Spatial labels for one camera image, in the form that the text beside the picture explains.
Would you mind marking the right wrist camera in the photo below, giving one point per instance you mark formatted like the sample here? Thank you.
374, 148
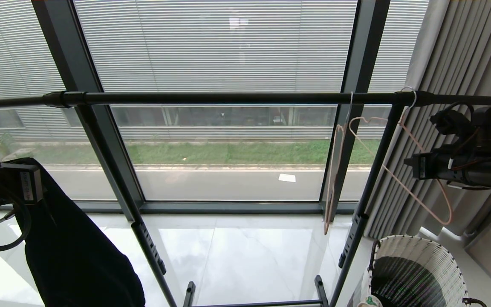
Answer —
450, 123

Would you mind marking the pink clothes hanger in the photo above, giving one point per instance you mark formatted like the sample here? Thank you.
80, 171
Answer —
326, 228
450, 214

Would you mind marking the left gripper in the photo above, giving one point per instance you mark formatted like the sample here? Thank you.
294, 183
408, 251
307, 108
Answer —
11, 183

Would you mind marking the black clothes rack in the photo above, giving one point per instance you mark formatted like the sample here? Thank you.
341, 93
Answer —
228, 98

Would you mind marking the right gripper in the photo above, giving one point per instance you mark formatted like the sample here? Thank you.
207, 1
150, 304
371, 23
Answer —
441, 170

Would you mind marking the cream printed garment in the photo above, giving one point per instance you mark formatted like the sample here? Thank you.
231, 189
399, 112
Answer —
369, 302

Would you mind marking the window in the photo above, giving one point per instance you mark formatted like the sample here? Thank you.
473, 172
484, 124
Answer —
73, 51

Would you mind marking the beige curtain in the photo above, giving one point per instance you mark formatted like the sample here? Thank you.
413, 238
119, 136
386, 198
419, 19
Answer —
463, 51

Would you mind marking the black garment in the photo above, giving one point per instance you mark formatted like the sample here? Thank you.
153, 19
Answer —
70, 256

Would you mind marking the white laundry basket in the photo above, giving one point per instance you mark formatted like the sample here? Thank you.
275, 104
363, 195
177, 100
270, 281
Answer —
420, 251

